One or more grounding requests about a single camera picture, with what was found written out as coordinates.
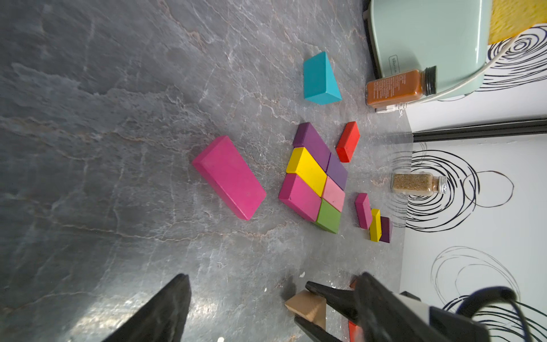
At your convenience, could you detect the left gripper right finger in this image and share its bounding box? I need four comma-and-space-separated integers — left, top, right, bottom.
353, 272, 489, 341

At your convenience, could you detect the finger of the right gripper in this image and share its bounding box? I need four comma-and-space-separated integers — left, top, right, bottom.
306, 282, 358, 321
294, 316, 341, 342

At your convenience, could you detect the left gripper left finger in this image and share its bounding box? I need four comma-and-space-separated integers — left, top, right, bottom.
105, 274, 192, 341

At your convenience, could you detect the tan wooden triangle block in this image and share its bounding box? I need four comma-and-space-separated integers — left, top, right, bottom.
285, 290, 327, 330

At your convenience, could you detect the red block front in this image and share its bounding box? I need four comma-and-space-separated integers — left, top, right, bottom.
348, 276, 362, 342

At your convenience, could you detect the red block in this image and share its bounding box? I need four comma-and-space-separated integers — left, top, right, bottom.
348, 276, 362, 342
336, 121, 360, 163

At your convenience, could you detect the green block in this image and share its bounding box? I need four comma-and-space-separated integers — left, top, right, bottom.
315, 199, 341, 234

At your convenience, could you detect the magenta block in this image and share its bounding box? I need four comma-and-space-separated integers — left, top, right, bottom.
279, 173, 321, 222
192, 135, 266, 221
355, 193, 373, 229

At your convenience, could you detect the light pink block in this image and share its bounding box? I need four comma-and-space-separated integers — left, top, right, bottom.
322, 177, 346, 212

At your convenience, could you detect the yellow block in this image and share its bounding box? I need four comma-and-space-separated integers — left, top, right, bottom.
286, 147, 327, 197
369, 209, 382, 242

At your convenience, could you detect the teal triangle block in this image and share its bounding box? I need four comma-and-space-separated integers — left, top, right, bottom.
303, 51, 343, 105

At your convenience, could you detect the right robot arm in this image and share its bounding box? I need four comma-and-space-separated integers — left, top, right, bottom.
286, 273, 543, 341

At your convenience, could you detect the purple triangle block right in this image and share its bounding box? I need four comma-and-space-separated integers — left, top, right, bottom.
380, 216, 393, 243

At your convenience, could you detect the glass jar tan spice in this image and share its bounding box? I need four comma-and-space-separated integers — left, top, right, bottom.
392, 172, 448, 197

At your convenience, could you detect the violet purple block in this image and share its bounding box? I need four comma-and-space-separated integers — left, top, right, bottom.
326, 153, 348, 190

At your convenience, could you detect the dark purple block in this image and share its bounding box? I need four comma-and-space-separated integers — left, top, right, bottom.
293, 123, 331, 171

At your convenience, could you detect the brown spice bottle black cap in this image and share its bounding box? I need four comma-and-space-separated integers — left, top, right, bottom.
366, 66, 437, 109

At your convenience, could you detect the mint green toaster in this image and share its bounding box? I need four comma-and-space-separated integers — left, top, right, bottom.
363, 0, 493, 92

